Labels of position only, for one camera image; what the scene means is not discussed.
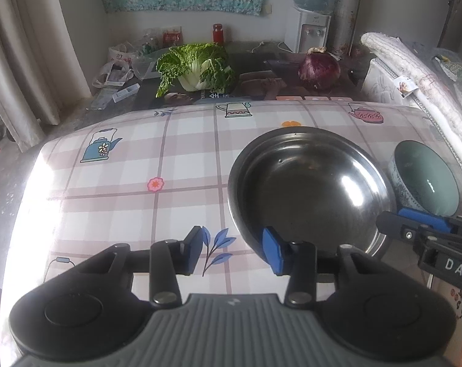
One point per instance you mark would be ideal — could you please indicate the red thermos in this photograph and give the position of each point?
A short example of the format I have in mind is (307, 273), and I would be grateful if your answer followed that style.
(217, 32)

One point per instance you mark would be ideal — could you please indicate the green floral pillow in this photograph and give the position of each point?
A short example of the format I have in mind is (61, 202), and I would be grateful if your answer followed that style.
(456, 67)

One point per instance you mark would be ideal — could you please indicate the red box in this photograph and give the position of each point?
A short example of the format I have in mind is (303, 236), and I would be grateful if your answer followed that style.
(172, 36)

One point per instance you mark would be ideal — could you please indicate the white water dispenser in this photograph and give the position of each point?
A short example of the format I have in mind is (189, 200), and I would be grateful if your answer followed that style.
(307, 30)

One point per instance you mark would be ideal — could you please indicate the clear plastic bags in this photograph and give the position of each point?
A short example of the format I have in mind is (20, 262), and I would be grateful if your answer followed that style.
(149, 55)

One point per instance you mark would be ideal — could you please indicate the green ceramic bowl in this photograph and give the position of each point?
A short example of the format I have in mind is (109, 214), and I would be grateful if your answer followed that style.
(422, 172)

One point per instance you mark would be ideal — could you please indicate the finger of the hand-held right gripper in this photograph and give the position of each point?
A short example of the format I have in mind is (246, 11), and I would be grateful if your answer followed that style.
(425, 218)
(397, 225)

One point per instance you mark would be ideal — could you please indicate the beige curtain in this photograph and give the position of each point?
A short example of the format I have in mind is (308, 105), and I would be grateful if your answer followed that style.
(24, 46)

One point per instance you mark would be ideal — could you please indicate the white folded quilt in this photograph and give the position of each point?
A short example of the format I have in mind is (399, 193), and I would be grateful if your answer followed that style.
(406, 68)

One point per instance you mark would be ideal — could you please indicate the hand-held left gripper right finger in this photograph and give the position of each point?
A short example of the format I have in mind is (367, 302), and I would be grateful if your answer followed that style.
(273, 252)

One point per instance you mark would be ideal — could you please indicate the deep steel bowl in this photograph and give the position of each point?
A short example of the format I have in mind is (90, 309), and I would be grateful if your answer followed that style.
(311, 183)

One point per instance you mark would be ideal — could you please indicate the rolled patterned mat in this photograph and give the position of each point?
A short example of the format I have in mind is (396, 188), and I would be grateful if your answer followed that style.
(345, 11)

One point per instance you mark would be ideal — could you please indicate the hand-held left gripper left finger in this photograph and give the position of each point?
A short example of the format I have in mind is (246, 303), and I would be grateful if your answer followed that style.
(194, 250)

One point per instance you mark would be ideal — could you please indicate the napa cabbage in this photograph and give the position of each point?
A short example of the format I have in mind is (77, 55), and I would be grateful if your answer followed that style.
(194, 65)

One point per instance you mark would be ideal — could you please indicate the small white box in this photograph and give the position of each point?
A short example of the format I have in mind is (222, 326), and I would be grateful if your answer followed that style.
(126, 92)

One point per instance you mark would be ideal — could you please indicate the red onion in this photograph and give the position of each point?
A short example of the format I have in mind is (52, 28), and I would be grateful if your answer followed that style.
(319, 68)

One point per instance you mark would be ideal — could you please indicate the white printed storage box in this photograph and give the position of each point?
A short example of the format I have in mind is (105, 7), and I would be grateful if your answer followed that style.
(380, 80)

